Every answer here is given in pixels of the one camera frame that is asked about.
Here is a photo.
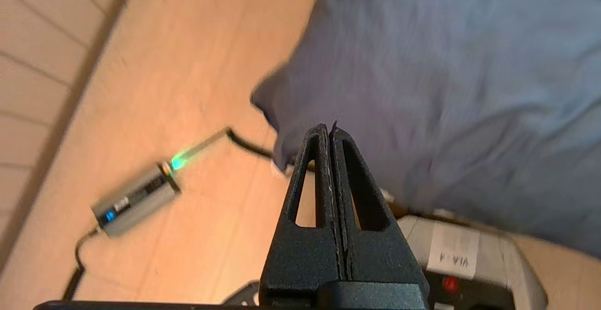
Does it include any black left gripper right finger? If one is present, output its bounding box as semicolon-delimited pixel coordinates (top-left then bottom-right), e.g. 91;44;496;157
330;127;429;285

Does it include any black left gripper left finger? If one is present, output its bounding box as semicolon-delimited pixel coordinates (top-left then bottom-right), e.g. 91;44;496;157
258;123;346;306

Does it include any white black-rimmed robot base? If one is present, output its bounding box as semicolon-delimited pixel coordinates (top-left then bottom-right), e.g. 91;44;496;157
221;213;549;310

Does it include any grey power adapter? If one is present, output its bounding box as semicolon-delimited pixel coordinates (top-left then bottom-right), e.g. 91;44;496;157
91;160;182;239

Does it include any blue-grey bed sheet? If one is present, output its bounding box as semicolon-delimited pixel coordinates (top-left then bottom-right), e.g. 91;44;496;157
250;0;601;260

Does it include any black adapter output cable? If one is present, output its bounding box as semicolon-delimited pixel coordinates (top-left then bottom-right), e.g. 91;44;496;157
202;126;277;161

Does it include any black adapter input cable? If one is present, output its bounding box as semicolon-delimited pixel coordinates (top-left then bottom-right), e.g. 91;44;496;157
60;227;102;302

